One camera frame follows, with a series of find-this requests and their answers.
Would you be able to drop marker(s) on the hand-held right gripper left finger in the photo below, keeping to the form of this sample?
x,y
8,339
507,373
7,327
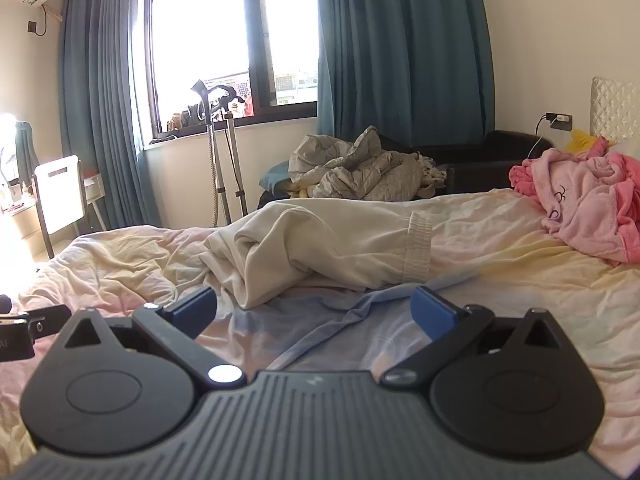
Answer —
x,y
195,306

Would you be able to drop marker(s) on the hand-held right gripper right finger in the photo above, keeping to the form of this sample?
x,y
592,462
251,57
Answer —
x,y
432,310

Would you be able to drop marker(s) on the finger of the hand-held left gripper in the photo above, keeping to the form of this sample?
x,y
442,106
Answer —
x,y
50,316

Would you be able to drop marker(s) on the white pants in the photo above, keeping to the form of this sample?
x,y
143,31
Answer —
x,y
320,245

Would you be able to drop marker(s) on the white chair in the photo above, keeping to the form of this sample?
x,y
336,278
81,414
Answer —
x,y
60,190

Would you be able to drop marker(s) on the beige patterned cloth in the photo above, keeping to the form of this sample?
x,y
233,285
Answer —
x,y
432,175

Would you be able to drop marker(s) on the white desk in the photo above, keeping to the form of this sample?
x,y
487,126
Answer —
x,y
92,185

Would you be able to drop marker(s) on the garment steamer stand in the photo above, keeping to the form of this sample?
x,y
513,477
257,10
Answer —
x,y
217,160

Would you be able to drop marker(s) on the teal cushion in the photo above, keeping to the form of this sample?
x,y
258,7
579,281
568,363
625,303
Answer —
x,y
276,176

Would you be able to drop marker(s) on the yellow cloth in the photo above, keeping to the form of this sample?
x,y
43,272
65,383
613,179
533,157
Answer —
x,y
302,191

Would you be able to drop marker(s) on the black leather sofa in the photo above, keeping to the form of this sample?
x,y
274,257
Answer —
x,y
480,160

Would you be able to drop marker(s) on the hot pink blanket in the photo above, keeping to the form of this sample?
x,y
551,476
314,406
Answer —
x,y
522,177

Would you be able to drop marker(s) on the grey quilted jacket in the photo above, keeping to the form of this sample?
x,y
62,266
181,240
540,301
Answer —
x,y
350,167

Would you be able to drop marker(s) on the teal hanging cloth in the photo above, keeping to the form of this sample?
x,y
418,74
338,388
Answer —
x,y
26,147

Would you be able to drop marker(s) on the light pink fleece robe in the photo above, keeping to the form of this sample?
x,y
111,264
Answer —
x,y
585,195

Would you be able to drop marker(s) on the teal curtain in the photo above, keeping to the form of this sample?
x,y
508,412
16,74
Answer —
x,y
400,45
105,110

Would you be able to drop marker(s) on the yellow plush toy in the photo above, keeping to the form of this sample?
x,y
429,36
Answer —
x,y
580,141

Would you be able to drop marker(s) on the pale pillow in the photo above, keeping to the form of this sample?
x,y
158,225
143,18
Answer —
x,y
626,146

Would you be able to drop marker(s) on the dark framed window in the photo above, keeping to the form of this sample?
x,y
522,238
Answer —
x,y
200,35

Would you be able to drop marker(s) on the cream quilted headboard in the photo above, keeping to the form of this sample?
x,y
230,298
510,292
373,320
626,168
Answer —
x,y
617,107

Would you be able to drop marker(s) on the wall power outlet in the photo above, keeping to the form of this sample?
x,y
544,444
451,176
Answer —
x,y
567,124

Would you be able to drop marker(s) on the black wall plug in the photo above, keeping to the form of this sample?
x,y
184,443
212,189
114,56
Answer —
x,y
33,28

